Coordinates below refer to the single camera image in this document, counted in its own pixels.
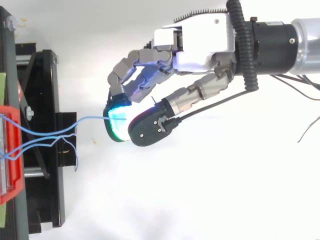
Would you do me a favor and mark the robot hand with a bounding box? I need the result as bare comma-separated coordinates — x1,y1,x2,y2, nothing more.
102,8,238,148

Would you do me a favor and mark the red bin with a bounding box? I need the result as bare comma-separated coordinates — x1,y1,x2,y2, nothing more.
0,104,25,206

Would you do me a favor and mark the thin black cable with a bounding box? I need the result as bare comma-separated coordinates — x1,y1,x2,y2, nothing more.
270,73,320,101
172,89,248,126
297,115,320,144

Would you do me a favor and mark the black stand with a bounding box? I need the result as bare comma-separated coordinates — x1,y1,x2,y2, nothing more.
0,5,78,240

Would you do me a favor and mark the black coiled cable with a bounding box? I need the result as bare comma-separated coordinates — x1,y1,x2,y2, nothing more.
225,0,259,92

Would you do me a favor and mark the blue cable bundle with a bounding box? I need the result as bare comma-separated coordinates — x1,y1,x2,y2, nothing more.
0,133,79,173

